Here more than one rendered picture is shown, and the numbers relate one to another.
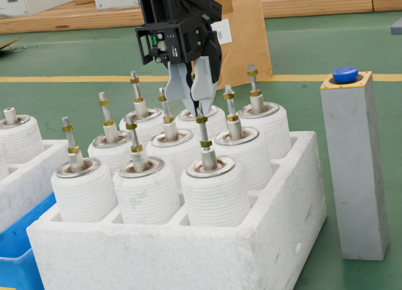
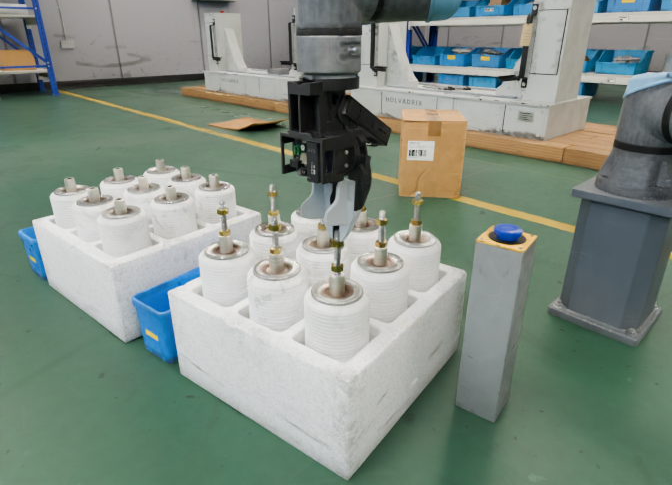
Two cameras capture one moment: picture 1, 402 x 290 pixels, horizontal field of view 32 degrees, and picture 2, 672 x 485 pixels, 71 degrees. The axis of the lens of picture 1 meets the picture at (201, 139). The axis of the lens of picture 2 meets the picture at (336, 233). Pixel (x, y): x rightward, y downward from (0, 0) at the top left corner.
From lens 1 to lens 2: 0.40 m
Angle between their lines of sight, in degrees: 10
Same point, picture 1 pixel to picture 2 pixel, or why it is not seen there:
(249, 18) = (452, 145)
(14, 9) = not seen: hidden behind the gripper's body
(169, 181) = (297, 291)
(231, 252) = (329, 388)
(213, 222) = (323, 349)
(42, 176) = not seen: hidden behind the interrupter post
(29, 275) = (169, 329)
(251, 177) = (382, 308)
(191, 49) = (333, 170)
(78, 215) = (213, 294)
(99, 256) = (218, 339)
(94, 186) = (232, 273)
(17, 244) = not seen: hidden behind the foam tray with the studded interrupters
